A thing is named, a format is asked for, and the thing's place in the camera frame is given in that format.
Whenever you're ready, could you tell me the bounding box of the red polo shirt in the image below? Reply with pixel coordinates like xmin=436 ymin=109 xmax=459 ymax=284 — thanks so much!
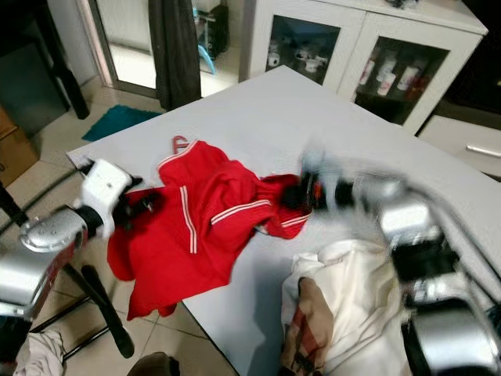
xmin=108 ymin=139 xmax=310 ymax=320

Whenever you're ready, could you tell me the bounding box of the red plastic hanger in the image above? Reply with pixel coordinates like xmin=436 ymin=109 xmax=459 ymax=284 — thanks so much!
xmin=172 ymin=135 xmax=193 ymax=155

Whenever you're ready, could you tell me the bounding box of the white blouse with dark buttons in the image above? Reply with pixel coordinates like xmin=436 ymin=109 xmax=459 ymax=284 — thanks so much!
xmin=278 ymin=239 xmax=416 ymax=376

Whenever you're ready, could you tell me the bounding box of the white table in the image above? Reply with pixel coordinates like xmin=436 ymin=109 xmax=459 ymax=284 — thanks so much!
xmin=67 ymin=65 xmax=501 ymax=376

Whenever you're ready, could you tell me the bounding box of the teal rug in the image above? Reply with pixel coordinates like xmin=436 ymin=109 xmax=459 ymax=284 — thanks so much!
xmin=82 ymin=104 xmax=161 ymax=143

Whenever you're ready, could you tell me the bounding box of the chrome and black clothes rack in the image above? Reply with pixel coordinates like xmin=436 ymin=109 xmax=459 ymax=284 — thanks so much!
xmin=0 ymin=180 xmax=135 ymax=360

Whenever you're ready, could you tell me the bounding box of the cardboard box with black print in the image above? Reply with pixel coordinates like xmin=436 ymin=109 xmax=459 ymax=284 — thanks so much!
xmin=0 ymin=129 xmax=40 ymax=187

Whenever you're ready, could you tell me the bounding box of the white low drawer unit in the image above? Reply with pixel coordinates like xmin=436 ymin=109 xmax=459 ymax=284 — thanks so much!
xmin=419 ymin=114 xmax=501 ymax=179

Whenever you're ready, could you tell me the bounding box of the grey curtain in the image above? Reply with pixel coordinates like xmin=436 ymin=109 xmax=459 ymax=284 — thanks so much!
xmin=149 ymin=0 xmax=203 ymax=110

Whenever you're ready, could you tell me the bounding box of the white glass-door cabinet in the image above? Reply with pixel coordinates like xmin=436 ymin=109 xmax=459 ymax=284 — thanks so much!
xmin=239 ymin=0 xmax=490 ymax=134

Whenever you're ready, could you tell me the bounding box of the black desk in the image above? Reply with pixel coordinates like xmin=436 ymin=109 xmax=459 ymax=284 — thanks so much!
xmin=0 ymin=0 xmax=91 ymax=134

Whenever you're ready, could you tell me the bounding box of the tall black speaker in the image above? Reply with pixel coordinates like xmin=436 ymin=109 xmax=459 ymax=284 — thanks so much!
xmin=450 ymin=0 xmax=501 ymax=126

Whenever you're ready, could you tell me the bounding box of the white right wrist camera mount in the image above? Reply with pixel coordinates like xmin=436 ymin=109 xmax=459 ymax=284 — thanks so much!
xmin=301 ymin=145 xmax=341 ymax=201

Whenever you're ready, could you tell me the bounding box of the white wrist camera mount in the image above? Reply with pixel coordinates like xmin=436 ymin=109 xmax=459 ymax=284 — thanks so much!
xmin=82 ymin=159 xmax=135 ymax=236
xmin=301 ymin=145 xmax=341 ymax=201

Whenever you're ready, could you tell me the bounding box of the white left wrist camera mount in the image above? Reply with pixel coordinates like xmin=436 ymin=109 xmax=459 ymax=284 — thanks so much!
xmin=82 ymin=159 xmax=135 ymax=236

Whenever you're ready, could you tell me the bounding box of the silver door frame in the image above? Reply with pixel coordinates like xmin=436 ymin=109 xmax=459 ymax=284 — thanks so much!
xmin=86 ymin=0 xmax=118 ymax=87

